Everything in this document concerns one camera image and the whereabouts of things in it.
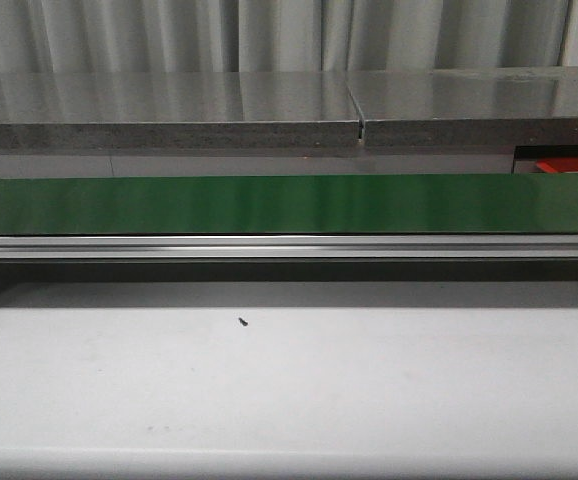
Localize grey pleated curtain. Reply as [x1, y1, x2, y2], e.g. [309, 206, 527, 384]
[0, 1, 571, 73]

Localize green conveyor belt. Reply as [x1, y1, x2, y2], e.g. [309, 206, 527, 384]
[0, 174, 578, 236]

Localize left grey countertop slab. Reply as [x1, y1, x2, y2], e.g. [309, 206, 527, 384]
[0, 72, 361, 151]

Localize aluminium conveyor side rail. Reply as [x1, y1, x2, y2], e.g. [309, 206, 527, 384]
[0, 234, 578, 262]

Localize right grey countertop slab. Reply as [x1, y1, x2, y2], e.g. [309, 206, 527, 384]
[347, 66, 578, 147]

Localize red plastic tray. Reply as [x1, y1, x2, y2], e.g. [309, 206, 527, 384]
[535, 157, 578, 174]

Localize grey countertop slab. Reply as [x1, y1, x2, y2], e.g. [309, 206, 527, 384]
[0, 72, 361, 151]
[347, 66, 578, 147]

